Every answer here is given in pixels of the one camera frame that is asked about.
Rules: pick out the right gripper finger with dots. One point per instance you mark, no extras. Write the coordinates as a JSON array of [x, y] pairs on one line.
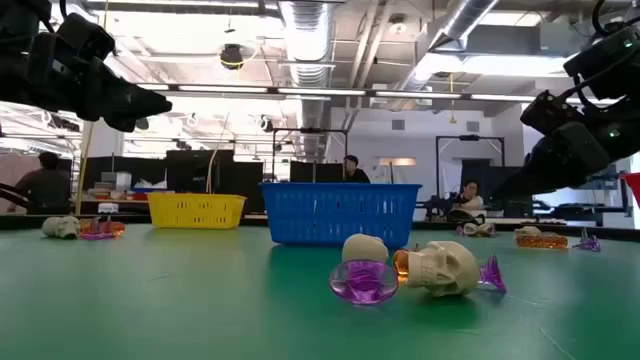
[[530, 180]]

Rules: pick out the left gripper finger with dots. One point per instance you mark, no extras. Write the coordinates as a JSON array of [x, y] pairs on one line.
[[124, 125], [135, 102]]

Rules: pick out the orange translucent pumpkin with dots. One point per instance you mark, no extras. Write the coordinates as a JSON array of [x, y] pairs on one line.
[[555, 242], [401, 265], [529, 242], [86, 227], [118, 229]]

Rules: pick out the purple translucent witch hat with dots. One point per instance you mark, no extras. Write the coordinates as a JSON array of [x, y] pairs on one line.
[[98, 235], [589, 245], [459, 230], [492, 276], [362, 285]]

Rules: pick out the blue plastic basket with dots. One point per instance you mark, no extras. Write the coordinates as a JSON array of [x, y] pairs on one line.
[[340, 215]]

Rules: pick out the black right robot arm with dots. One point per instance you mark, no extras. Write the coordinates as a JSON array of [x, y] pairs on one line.
[[610, 65]]

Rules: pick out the white pillar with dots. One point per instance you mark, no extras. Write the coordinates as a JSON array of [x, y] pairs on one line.
[[102, 140]]

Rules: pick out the black partition panel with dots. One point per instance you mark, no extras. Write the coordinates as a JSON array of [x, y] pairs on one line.
[[500, 175], [125, 172], [247, 185], [195, 170]]

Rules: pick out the dark workstation desk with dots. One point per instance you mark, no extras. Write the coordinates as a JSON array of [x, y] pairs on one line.
[[575, 209]]

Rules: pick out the white storage box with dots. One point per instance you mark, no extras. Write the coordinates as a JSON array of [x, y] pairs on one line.
[[116, 180]]

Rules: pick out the person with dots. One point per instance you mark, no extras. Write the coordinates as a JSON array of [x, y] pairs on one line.
[[45, 187], [470, 200], [356, 175]]

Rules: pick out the red plastic basket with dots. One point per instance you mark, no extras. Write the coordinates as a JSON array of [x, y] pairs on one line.
[[634, 182]]

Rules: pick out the small white device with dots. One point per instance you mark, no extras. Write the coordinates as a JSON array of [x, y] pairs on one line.
[[108, 208]]

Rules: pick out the long ceiling light tube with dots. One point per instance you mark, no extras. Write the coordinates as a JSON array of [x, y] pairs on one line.
[[222, 88], [417, 94], [502, 97], [321, 91]]

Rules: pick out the yellow hanging pendant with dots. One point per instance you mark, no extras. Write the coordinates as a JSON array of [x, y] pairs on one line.
[[452, 120]]

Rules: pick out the black ceiling spotlight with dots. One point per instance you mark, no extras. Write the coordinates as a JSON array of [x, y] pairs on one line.
[[231, 56]]

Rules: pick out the yellow plastic basket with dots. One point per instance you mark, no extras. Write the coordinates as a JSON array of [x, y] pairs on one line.
[[195, 210]]

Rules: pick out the green table mat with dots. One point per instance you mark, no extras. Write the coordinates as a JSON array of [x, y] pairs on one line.
[[150, 300]]

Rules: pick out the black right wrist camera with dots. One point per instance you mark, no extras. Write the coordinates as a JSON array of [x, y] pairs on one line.
[[550, 112]]

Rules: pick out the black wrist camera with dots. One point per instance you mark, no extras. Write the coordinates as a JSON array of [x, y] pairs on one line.
[[550, 112], [85, 37]]

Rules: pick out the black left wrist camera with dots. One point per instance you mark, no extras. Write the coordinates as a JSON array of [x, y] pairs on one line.
[[85, 37]]

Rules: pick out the grey wall vent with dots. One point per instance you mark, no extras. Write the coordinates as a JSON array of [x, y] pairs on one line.
[[398, 124], [472, 126]]

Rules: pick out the lit wall panel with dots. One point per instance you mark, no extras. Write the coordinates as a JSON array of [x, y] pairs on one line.
[[396, 161]]

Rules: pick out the silver ventilation duct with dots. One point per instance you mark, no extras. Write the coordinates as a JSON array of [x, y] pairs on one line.
[[465, 20], [310, 45]]

